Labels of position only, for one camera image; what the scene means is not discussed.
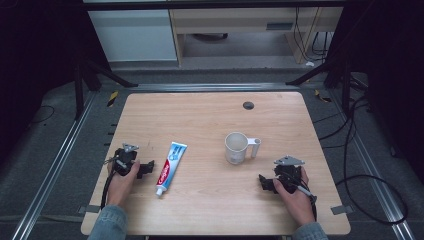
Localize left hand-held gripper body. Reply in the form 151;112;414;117
112;142;140;177

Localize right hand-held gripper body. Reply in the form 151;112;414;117
273;155;306;195

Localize person's left hand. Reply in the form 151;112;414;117
106;159;141;210

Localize person's right hand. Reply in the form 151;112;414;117
272;166;316;228

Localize toothpaste tube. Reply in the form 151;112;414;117
154;141;189;198

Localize grey tape strip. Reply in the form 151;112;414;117
77;204;102;215
330;204;354;216

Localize yellow black tape strip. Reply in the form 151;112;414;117
106;90;120;108
314;89;333;104

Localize black metal stand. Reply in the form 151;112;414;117
68;49;139;122
285;49;371;118

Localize white cabinet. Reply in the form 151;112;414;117
87;8;178;63

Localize light wooden desk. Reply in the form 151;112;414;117
168;6;345;67

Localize right hand-held gripper cable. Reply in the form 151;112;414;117
283;173;318;223

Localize hand-held gripper cable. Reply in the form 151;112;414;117
100;156;118;210
283;173;318;223

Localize left hand-held gripper cable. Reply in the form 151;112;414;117
100;156;118;210

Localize white cup with handle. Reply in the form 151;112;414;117
223;131;262;166

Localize aluminium floor rail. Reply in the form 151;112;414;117
9;90;98;240
128;82;301;93
328;89;418;240

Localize black floor cable loop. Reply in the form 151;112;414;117
334;96;410;226

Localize thin black floor cable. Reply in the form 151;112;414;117
28;104;56;129

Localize black cables under desk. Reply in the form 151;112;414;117
293;7;334;64

